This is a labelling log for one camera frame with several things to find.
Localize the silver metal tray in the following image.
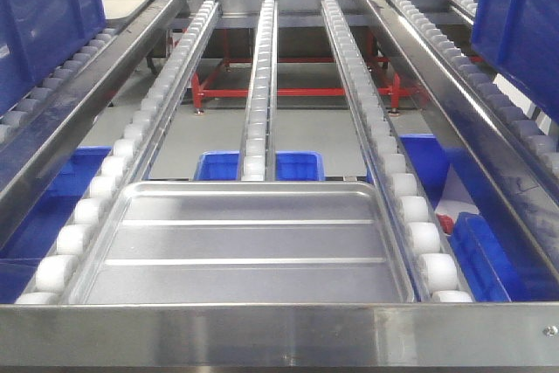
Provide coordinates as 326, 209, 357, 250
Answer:
63, 182, 415, 305

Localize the grey tray far left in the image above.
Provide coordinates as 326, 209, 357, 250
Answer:
101, 0, 151, 22

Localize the middle white roller track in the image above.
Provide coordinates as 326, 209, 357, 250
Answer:
238, 0, 278, 182

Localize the blue bin below centre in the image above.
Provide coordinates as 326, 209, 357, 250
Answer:
193, 150, 325, 181

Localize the blue bin below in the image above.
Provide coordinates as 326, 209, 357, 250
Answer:
1, 146, 110, 304
365, 133, 559, 303
193, 150, 325, 181

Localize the far left roller track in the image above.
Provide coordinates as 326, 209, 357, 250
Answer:
1, 28, 117, 145

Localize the blue bin below right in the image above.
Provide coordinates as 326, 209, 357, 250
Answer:
365, 133, 559, 303

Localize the far right roller track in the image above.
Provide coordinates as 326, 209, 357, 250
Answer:
390, 0, 558, 175

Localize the large blue crate right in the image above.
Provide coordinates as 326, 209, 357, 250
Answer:
471, 0, 558, 121

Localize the large blue crate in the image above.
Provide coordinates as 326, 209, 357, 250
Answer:
471, 0, 558, 121
1, 0, 106, 114

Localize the blue bin below left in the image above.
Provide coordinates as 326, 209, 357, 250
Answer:
1, 146, 110, 304

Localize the large blue crate left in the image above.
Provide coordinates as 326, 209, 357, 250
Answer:
1, 0, 106, 114

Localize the red metal floor frame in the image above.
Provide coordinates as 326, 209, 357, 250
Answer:
191, 26, 417, 114

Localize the steel front shelf rail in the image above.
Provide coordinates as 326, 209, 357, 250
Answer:
1, 302, 558, 371

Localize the left steel divider rail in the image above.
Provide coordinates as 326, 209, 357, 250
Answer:
1, 0, 184, 242

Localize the steel divider rail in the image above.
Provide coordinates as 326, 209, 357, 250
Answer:
1, 0, 184, 242
356, 0, 558, 268

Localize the right steel divider rail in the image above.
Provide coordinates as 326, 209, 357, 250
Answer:
356, 0, 558, 268

